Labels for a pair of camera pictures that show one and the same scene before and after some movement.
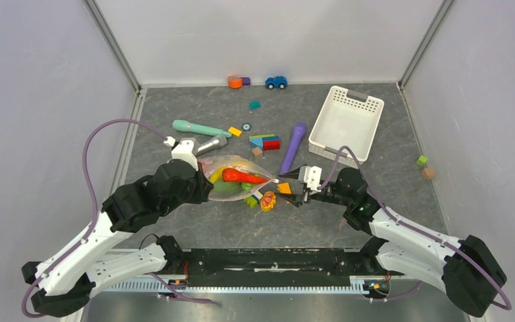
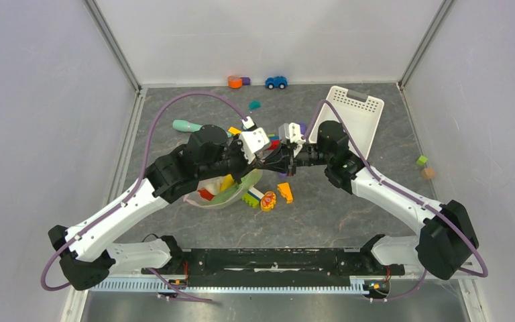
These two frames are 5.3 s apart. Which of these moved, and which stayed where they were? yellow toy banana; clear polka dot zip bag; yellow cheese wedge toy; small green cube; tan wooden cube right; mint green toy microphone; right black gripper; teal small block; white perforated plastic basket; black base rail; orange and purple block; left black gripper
Moved: left black gripper; yellow toy banana; right black gripper; clear polka dot zip bag
Stayed: tan wooden cube right; black base rail; yellow cheese wedge toy; orange and purple block; teal small block; mint green toy microphone; white perforated plastic basket; small green cube
